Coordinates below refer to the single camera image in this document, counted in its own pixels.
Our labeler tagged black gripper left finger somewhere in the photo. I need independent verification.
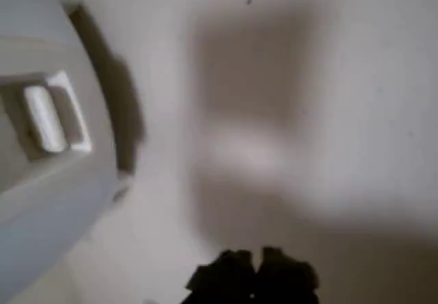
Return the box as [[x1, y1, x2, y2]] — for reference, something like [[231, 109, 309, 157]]
[[181, 249, 259, 304]]

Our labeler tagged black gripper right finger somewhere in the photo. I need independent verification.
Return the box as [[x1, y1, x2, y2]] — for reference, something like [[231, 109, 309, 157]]
[[255, 245, 321, 304]]

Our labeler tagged white rice cooker body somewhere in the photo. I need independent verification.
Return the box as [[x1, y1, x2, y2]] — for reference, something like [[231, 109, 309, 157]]
[[0, 0, 120, 300]]

